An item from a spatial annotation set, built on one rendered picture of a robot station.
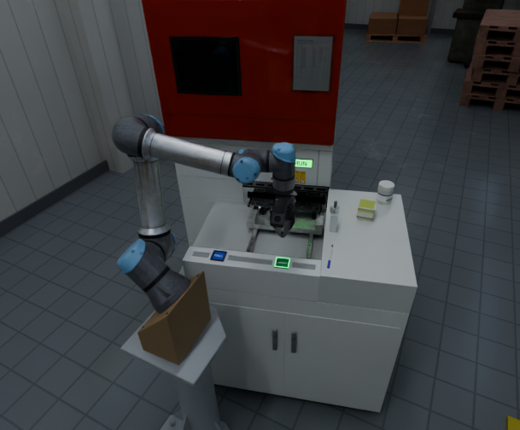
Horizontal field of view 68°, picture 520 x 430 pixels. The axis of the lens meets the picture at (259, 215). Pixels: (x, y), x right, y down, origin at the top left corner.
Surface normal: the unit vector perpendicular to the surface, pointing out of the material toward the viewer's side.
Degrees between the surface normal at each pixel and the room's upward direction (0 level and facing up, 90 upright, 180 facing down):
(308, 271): 0
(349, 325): 90
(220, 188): 90
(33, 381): 0
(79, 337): 0
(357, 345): 90
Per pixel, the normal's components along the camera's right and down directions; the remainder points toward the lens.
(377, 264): -0.03, -0.81
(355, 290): -0.19, 0.58
